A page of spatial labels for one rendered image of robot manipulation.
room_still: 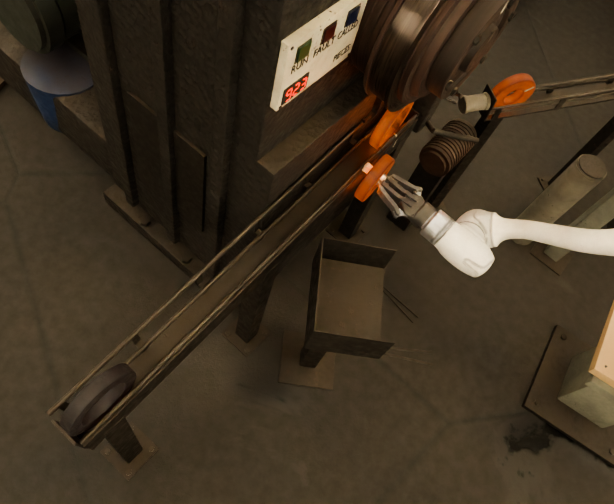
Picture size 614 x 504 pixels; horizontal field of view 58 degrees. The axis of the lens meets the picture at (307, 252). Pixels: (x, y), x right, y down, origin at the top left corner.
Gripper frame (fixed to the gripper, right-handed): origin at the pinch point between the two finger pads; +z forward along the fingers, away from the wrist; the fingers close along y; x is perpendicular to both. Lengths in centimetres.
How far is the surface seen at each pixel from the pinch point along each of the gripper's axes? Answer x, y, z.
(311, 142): 15.6, -16.9, 14.4
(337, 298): -9.7, -32.7, -16.0
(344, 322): -9.9, -36.5, -21.8
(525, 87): 3, 64, -15
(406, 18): 51, -3, 10
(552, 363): -65, 34, -94
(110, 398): -8, -91, 7
